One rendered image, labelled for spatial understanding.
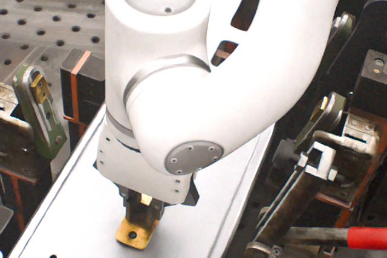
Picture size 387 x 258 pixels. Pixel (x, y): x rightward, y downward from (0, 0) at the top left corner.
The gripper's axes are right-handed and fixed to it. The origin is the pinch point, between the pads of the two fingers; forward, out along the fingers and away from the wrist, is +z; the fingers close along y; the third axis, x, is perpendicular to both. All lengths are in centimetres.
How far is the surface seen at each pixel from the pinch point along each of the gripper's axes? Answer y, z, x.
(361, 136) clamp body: -20.5, -4.0, -16.8
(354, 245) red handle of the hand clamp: -22.4, -8.9, 1.1
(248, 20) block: 0.7, 10.1, -44.7
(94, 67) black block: 15.9, 3.9, -19.5
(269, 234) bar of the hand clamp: -14.3, -6.5, 1.8
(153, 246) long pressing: -2.6, 3.0, 2.9
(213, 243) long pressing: -8.7, 3.0, -0.2
